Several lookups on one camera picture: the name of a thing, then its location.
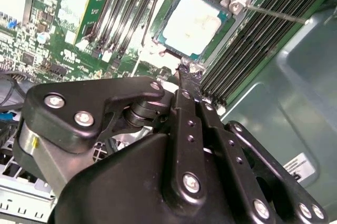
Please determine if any silver CPU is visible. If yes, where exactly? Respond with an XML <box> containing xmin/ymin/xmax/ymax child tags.
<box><xmin>153</xmin><ymin>0</ymin><xmax>230</xmax><ymax>61</ymax></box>

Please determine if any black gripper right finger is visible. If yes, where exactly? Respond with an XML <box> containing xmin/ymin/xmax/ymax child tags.
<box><xmin>196</xmin><ymin>97</ymin><xmax>330</xmax><ymax>224</ymax></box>

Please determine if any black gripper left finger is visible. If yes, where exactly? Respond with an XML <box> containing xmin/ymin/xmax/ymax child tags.
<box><xmin>21</xmin><ymin>64</ymin><xmax>209</xmax><ymax>209</ymax></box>

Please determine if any thin metal locking lever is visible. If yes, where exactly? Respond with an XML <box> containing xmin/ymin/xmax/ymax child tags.
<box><xmin>244</xmin><ymin>3</ymin><xmax>310</xmax><ymax>24</ymax></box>
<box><xmin>131</xmin><ymin>48</ymin><xmax>142</xmax><ymax>77</ymax></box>

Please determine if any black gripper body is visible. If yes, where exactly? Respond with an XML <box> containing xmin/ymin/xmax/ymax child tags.
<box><xmin>48</xmin><ymin>132</ymin><xmax>239</xmax><ymax>224</ymax></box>

